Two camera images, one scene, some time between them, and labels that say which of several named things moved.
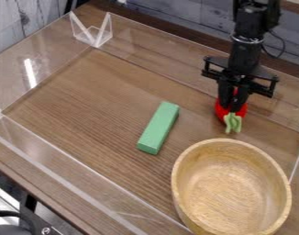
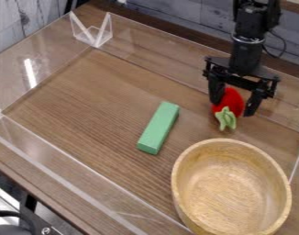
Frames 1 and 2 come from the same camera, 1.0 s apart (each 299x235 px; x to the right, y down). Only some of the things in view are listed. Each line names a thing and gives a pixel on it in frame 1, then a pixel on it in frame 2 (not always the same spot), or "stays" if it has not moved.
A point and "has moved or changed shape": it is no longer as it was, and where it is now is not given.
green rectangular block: (157, 130) stays
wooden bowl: (231, 188) stays
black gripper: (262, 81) → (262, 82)
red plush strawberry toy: (231, 117) has moved or changed shape
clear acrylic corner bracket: (94, 36) stays
